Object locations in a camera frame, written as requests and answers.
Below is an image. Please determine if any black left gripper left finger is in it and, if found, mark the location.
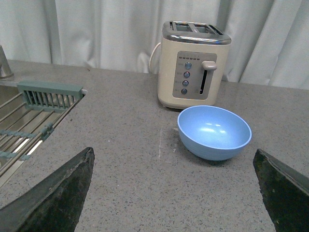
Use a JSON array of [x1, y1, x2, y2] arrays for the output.
[[0, 147, 95, 232]]

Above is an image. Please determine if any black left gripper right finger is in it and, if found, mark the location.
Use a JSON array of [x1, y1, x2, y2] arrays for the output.
[[253, 149, 309, 232]]

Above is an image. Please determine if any blue bowl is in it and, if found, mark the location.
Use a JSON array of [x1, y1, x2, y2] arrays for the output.
[[177, 105, 252, 161]]

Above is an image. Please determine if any stainless steel sink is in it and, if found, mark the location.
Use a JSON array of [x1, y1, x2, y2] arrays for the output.
[[0, 86, 49, 186]]

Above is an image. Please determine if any green sink drying rack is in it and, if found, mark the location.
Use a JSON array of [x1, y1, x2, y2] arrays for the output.
[[0, 80, 88, 178]]

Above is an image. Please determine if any steel faucet base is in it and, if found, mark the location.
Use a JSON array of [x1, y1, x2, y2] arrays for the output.
[[0, 45, 14, 79]]

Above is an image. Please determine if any white curtain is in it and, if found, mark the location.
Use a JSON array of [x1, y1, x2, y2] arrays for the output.
[[0, 0, 309, 89]]

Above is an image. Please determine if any cream two-slot toaster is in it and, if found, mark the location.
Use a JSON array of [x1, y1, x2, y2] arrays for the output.
[[157, 21, 231, 109]]

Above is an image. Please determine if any white toaster power cable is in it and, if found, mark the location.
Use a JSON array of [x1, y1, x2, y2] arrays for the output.
[[149, 42, 162, 73]]

